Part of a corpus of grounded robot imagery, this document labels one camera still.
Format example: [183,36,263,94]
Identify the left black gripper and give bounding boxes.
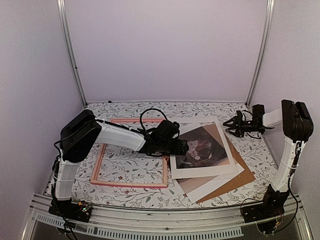
[157,139,188,156]

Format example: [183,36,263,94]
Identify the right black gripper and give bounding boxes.
[223,115,263,138]

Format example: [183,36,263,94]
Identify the clear acrylic sheet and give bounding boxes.
[175,124,230,170]

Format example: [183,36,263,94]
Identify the pink wooden picture frame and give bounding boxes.
[90,118,169,189]

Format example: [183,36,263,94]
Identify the white mat board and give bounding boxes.
[170,118,237,180]

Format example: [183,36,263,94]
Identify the dark photo print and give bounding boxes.
[176,176,232,202]

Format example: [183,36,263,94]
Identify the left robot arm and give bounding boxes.
[51,109,189,217]

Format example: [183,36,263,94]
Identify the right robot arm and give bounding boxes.
[223,99,314,222]

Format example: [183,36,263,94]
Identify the brown backing board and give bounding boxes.
[196,137,256,204]

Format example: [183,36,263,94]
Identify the floral table mat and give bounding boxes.
[71,102,277,209]

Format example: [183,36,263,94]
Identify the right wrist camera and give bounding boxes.
[236,104,265,123]

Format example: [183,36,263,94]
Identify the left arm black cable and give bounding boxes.
[138,107,168,133]

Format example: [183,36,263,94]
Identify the front aluminium rail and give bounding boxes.
[22,204,315,240]

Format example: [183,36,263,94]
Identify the right aluminium post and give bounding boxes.
[245,0,275,107]

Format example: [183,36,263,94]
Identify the aluminium post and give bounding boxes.
[56,0,88,107]
[245,0,275,107]

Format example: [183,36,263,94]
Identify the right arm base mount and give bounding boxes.
[240,203,285,235]

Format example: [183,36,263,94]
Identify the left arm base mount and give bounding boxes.
[48,199,92,223]

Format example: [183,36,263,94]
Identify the left aluminium post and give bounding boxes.
[56,0,88,107]

